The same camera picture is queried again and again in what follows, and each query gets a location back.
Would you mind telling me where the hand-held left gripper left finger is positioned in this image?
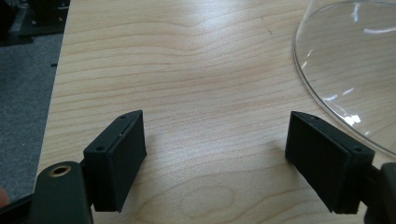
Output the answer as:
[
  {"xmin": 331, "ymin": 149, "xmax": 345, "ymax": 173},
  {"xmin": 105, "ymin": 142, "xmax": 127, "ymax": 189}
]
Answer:
[{"xmin": 82, "ymin": 109, "xmax": 148, "ymax": 214}]

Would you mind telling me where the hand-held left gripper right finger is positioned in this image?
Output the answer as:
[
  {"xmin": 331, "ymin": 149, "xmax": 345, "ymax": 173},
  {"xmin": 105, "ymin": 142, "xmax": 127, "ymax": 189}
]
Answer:
[{"xmin": 284, "ymin": 110, "xmax": 375, "ymax": 215}]

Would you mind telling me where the clear glass bowl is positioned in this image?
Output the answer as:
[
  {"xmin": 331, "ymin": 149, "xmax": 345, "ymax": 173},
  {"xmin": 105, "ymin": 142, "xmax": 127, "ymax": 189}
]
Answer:
[{"xmin": 291, "ymin": 0, "xmax": 396, "ymax": 159}]

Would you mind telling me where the black equipment stand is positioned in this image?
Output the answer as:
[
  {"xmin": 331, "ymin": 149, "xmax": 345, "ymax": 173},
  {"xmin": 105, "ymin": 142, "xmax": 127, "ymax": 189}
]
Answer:
[{"xmin": 0, "ymin": 0, "xmax": 71, "ymax": 49}]

